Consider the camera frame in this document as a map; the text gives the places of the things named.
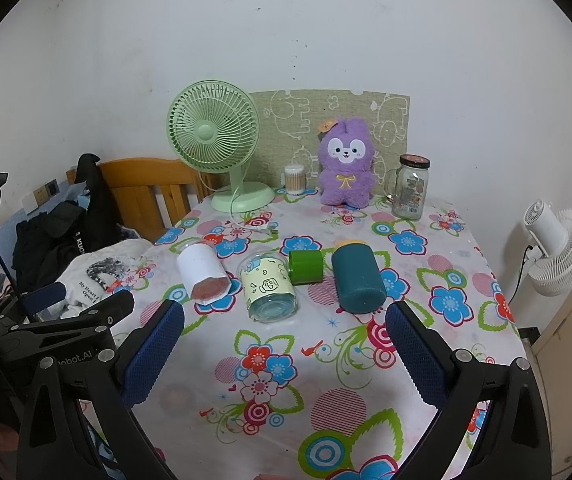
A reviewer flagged green cartoon plastic cup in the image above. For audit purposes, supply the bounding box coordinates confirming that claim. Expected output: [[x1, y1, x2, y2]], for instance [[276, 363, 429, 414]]
[[238, 252, 298, 324]]

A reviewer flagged white paper sleeve cup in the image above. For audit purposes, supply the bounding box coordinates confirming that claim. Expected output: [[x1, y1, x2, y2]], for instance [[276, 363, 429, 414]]
[[176, 240, 231, 304]]

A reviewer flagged small green cup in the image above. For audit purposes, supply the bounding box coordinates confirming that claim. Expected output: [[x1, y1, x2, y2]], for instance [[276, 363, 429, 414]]
[[288, 250, 324, 285]]

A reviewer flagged white printed tote bag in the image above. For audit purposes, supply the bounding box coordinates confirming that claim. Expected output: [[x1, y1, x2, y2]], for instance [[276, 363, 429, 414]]
[[57, 238, 152, 318]]

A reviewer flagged black bag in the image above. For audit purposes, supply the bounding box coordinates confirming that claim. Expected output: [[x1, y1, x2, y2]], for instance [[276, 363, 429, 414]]
[[12, 154, 122, 294]]

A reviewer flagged dark teal bottle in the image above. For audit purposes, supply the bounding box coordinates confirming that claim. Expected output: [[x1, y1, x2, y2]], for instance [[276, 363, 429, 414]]
[[331, 240, 387, 314]]

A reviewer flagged floral tablecloth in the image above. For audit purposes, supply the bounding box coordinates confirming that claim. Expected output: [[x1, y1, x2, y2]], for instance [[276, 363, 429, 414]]
[[112, 191, 524, 479]]

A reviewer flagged wooden chair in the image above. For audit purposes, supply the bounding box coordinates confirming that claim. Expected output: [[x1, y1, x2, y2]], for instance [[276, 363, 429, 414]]
[[66, 153, 221, 242]]

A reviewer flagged white fan power plug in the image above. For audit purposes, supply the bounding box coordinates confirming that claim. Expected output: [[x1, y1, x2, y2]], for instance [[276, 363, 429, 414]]
[[231, 220, 278, 235]]

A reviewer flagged glass mason jar mug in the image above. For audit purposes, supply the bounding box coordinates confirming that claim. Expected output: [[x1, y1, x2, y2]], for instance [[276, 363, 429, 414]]
[[385, 154, 430, 221]]

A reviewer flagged white standing fan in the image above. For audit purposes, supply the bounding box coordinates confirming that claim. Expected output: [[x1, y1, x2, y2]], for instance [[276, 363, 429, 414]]
[[522, 200, 572, 297]]

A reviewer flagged cotton swab container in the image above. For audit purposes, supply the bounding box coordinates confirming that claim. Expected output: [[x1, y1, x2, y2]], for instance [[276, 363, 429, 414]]
[[284, 164, 307, 196]]

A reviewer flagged green desk fan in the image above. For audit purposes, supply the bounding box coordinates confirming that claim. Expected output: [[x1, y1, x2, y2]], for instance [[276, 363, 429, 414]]
[[167, 79, 275, 214]]

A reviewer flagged purple plush rabbit toy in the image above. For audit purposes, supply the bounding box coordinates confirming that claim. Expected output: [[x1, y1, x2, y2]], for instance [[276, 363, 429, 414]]
[[317, 117, 375, 209]]

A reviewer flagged green cartoon foam mat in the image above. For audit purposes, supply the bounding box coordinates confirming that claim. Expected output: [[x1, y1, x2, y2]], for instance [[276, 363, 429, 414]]
[[246, 89, 411, 194]]

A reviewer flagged wall power socket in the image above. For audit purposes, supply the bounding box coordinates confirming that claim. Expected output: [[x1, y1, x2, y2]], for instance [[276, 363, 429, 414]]
[[33, 179, 60, 207]]

